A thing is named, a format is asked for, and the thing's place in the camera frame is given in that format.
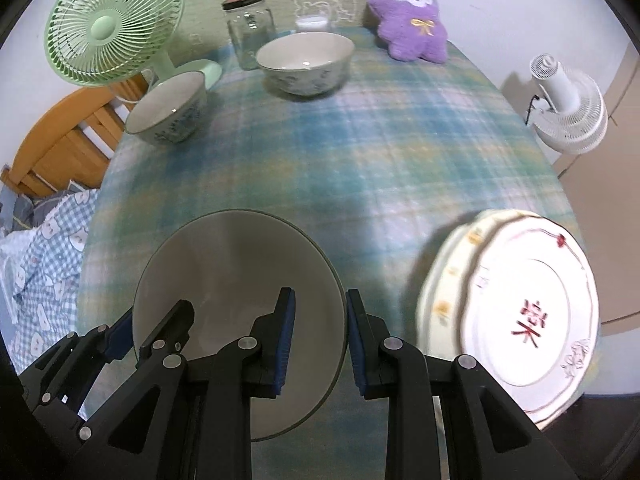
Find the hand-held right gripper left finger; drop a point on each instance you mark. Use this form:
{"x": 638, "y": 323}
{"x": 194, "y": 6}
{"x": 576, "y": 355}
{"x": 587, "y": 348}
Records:
{"x": 285, "y": 340}

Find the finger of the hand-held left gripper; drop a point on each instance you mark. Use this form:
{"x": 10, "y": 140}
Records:
{"x": 119, "y": 335}
{"x": 170, "y": 322}

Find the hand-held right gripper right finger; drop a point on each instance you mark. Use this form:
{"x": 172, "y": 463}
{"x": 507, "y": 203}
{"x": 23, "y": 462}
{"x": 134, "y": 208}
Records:
{"x": 356, "y": 340}

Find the grey-green floral bowl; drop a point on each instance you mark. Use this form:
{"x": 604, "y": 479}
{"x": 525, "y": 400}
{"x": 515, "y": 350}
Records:
{"x": 165, "y": 105}
{"x": 300, "y": 77}
{"x": 230, "y": 270}

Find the scalloped yellow floral plate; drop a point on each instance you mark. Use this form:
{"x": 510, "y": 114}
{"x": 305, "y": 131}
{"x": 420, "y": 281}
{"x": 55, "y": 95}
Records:
{"x": 440, "y": 290}

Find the white plate with red character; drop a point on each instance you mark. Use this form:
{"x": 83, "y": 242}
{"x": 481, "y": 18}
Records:
{"x": 550, "y": 285}

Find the blue checked blanket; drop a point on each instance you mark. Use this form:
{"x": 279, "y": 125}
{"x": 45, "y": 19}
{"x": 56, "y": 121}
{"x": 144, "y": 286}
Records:
{"x": 45, "y": 260}

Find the grey patterned bedding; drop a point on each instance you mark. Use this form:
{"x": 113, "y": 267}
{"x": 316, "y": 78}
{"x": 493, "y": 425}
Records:
{"x": 20, "y": 210}

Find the glass jar with dark lid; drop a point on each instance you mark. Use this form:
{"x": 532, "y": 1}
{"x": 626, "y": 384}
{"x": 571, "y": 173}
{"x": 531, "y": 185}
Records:
{"x": 250, "y": 30}

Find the green desk fan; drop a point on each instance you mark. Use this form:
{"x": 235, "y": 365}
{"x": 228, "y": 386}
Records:
{"x": 107, "y": 25}

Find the purple plush toy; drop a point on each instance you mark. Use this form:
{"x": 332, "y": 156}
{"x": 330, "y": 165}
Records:
{"x": 410, "y": 35}

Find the small white round container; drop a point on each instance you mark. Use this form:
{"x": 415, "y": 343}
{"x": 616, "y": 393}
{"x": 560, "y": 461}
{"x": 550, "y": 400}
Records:
{"x": 312, "y": 24}

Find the white standing fan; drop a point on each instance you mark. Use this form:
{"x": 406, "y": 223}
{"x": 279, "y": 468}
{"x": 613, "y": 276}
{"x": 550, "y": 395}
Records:
{"x": 565, "y": 95}

